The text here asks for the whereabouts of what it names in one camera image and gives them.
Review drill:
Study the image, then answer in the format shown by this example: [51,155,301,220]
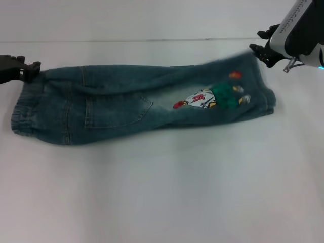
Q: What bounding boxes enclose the blue denim shorts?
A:
[10,49,276,147]

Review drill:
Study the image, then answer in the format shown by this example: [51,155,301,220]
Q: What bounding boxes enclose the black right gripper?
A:
[249,23,288,68]

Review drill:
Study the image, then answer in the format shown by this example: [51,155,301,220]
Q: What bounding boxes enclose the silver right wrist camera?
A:
[267,0,324,67]

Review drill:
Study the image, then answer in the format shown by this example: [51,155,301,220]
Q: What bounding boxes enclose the grey camera cable plug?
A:
[283,57,305,73]

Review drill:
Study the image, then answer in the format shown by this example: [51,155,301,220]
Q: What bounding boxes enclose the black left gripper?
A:
[0,54,42,85]

